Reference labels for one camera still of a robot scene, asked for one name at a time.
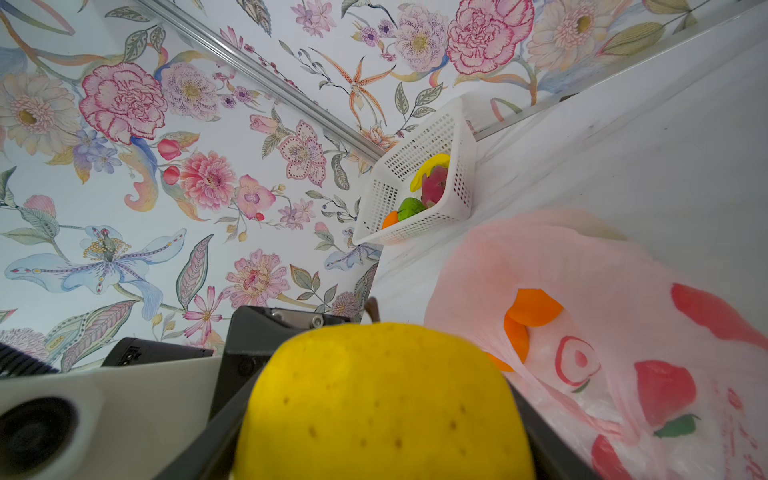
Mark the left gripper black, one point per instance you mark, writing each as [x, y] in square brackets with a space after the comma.
[255, 333]

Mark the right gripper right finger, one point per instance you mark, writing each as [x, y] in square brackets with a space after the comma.
[552, 457]

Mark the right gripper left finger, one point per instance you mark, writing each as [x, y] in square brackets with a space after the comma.
[211, 454]

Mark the yellow lemon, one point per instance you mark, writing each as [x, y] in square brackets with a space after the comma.
[383, 401]

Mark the pink plastic bag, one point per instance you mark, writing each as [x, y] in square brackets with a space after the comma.
[643, 375]

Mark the orange fruit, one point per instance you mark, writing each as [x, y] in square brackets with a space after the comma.
[518, 337]
[391, 219]
[532, 308]

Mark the green apple fruit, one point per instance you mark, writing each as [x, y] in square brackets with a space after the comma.
[409, 208]

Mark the red dragon fruit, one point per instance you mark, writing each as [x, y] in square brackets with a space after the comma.
[433, 185]

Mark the yellow banana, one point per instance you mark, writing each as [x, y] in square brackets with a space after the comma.
[439, 160]

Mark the white plastic basket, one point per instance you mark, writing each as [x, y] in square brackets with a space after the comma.
[445, 131]

